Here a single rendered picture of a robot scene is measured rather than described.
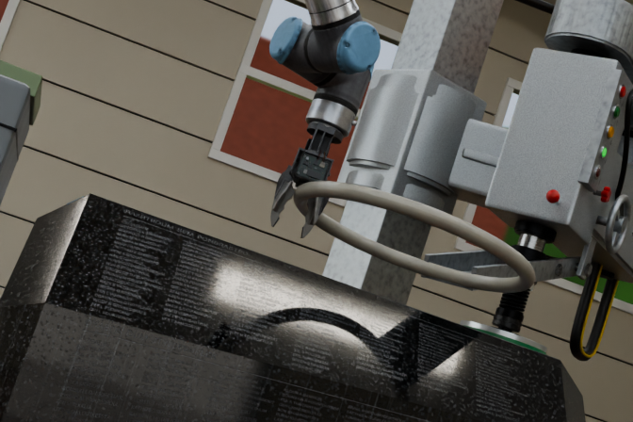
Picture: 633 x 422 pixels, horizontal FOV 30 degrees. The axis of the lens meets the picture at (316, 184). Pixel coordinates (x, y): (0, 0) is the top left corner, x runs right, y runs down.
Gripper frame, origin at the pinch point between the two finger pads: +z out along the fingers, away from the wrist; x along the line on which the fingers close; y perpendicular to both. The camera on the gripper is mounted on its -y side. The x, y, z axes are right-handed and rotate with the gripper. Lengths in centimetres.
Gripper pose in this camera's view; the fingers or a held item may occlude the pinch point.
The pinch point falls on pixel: (289, 227)
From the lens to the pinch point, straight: 227.2
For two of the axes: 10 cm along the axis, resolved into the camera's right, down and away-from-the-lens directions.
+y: 0.6, -2.0, -9.8
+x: 9.4, 3.5, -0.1
